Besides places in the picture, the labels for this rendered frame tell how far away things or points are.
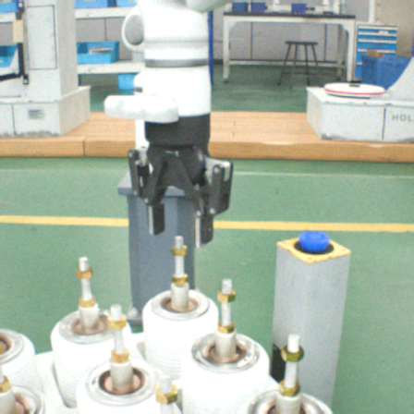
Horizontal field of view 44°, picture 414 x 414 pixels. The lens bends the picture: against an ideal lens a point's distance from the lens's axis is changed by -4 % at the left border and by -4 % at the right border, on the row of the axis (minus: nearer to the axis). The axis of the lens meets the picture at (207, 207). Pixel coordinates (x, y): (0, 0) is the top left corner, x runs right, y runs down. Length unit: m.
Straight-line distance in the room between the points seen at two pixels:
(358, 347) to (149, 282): 0.43
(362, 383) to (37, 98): 2.15
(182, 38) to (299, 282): 0.33
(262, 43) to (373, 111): 6.36
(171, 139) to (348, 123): 2.02
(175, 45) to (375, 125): 2.07
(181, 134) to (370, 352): 0.65
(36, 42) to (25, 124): 0.40
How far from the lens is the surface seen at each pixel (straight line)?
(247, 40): 8.81
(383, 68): 4.93
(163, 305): 0.68
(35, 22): 2.70
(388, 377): 1.01
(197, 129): 0.57
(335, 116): 2.53
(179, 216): 1.01
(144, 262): 1.06
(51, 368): 0.72
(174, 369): 0.68
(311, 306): 0.69
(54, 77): 2.68
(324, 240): 0.68
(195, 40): 0.56
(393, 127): 2.60
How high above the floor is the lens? 0.59
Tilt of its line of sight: 19 degrees down
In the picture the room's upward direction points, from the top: straight up
